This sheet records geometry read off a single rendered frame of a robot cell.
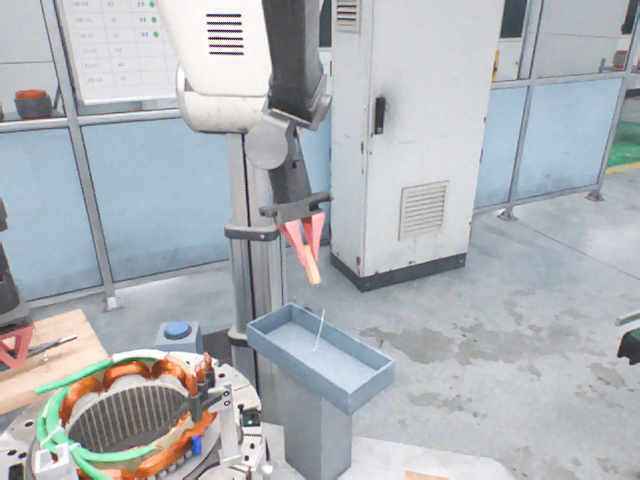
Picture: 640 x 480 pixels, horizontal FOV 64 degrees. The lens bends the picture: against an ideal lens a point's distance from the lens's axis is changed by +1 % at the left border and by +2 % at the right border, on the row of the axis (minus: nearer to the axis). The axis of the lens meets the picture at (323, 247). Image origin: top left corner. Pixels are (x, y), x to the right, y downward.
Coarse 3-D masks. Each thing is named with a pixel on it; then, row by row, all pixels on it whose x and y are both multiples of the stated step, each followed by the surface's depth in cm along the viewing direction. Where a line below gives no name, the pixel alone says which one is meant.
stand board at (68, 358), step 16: (48, 320) 91; (64, 320) 91; (80, 320) 91; (32, 336) 86; (48, 336) 86; (64, 336) 86; (80, 336) 86; (96, 336) 87; (48, 352) 82; (64, 352) 82; (80, 352) 82; (96, 352) 82; (32, 368) 79; (64, 368) 79; (80, 368) 79; (0, 384) 76; (16, 384) 76; (32, 384) 76; (0, 400) 73; (16, 400) 74; (32, 400) 75
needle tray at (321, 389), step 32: (256, 320) 91; (288, 320) 97; (320, 320) 91; (288, 352) 82; (320, 352) 89; (352, 352) 87; (288, 384) 88; (320, 384) 78; (352, 384) 81; (384, 384) 80; (288, 416) 92; (320, 416) 84; (288, 448) 95; (320, 448) 87
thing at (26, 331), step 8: (0, 328) 71; (8, 328) 71; (16, 328) 72; (24, 328) 72; (32, 328) 73; (0, 336) 71; (8, 336) 72; (24, 336) 73; (24, 344) 74; (0, 352) 72; (24, 352) 75; (8, 360) 74; (16, 360) 75; (24, 360) 76; (16, 368) 75
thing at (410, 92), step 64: (384, 0) 237; (448, 0) 252; (384, 64) 250; (448, 64) 267; (384, 128) 265; (448, 128) 283; (384, 192) 281; (448, 192) 301; (384, 256) 300; (448, 256) 326
